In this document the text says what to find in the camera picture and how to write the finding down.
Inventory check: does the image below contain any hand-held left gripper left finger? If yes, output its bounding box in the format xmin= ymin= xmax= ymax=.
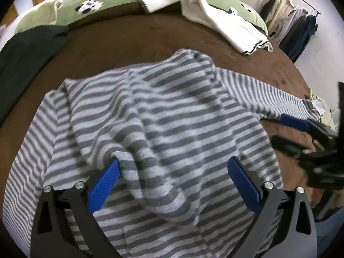
xmin=30 ymin=157 xmax=121 ymax=258

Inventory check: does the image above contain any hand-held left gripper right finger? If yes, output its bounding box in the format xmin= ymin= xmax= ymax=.
xmin=227 ymin=156 xmax=318 ymax=258

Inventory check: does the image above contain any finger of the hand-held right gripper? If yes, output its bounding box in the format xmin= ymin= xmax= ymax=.
xmin=271 ymin=135 xmax=309 ymax=158
xmin=279 ymin=114 xmax=338 ymax=149

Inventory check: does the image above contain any grey striped sweater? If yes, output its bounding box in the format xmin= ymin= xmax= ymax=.
xmin=4 ymin=48 xmax=327 ymax=258

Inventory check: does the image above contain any light green cloth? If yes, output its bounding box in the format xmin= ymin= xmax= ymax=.
xmin=308 ymin=89 xmax=338 ymax=151

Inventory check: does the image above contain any dark grey hanging jacket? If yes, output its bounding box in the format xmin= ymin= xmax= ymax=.
xmin=281 ymin=15 xmax=309 ymax=57

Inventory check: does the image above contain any navy hanging jacket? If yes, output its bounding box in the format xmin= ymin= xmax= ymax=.
xmin=290 ymin=15 xmax=319 ymax=63

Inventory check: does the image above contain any light grey hanging shirt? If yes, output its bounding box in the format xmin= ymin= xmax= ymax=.
xmin=274 ymin=7 xmax=308 ymax=46

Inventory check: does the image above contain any beige hanging coat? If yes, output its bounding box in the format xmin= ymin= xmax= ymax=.
xmin=266 ymin=0 xmax=295 ymax=37

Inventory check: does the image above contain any white knit sweater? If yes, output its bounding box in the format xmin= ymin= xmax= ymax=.
xmin=137 ymin=0 xmax=274 ymax=57

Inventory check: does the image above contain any dark green garment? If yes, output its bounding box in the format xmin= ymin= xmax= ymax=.
xmin=0 ymin=25 xmax=71 ymax=127

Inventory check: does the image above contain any light green fluffy pillow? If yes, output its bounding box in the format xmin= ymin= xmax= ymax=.
xmin=15 ymin=0 xmax=63 ymax=34

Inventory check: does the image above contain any green panda print quilt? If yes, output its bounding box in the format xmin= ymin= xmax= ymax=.
xmin=58 ymin=0 xmax=269 ymax=35

